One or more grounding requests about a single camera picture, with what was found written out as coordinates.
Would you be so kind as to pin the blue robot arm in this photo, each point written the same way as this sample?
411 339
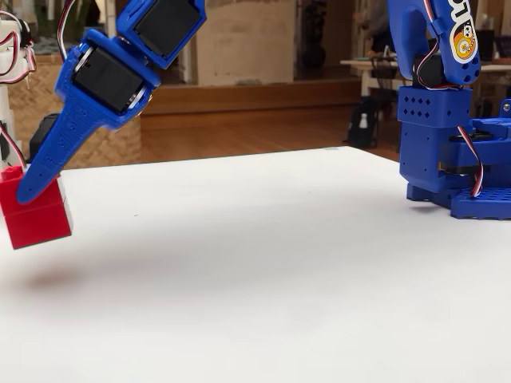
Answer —
423 131

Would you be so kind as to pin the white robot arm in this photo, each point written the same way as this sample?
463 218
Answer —
7 72

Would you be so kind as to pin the woven wicker basket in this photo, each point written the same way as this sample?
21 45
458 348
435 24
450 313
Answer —
100 143

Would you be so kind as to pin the dark plant vase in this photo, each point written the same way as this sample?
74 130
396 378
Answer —
314 48

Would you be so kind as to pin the red cube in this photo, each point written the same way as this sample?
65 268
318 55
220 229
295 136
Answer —
34 219

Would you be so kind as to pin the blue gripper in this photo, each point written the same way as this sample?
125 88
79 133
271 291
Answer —
104 84

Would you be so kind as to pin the white background table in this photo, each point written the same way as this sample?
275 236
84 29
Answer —
367 65

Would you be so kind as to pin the black backpack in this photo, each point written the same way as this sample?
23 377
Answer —
363 123

